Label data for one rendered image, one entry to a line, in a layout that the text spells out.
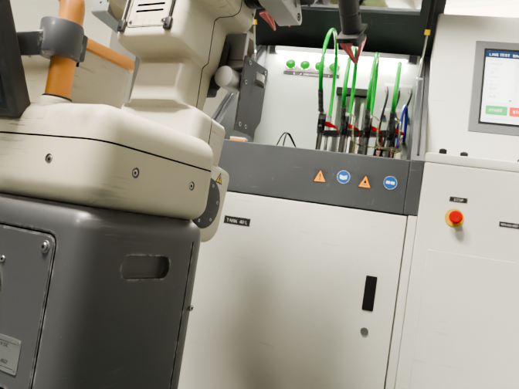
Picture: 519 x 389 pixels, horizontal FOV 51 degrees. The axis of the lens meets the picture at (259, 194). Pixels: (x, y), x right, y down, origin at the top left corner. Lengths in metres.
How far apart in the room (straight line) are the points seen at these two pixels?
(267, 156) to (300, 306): 0.47
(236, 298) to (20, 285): 1.05
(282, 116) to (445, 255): 0.96
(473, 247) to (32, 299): 1.24
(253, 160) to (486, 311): 0.80
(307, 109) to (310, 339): 0.99
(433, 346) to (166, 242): 1.06
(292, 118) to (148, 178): 1.58
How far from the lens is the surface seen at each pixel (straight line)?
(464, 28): 2.13
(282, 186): 1.66
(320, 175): 1.64
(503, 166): 1.67
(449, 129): 1.92
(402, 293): 1.63
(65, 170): 0.67
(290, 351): 1.67
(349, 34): 1.61
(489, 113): 1.96
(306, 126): 2.23
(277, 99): 2.28
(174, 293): 0.79
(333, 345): 1.65
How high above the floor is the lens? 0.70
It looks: 3 degrees up
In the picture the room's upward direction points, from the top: 9 degrees clockwise
